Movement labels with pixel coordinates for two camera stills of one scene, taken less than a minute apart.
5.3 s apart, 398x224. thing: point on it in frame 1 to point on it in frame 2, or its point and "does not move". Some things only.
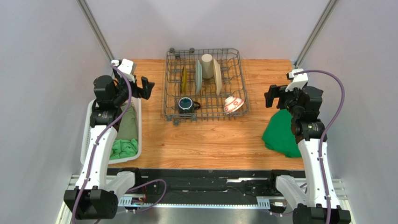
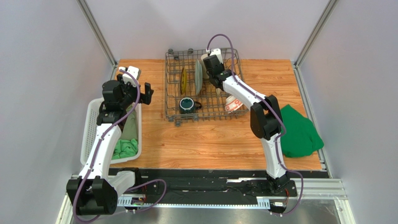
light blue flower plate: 198,77 does not move
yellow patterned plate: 183,80 does not move
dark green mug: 186,105 does not move
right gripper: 278,96 to 211,63
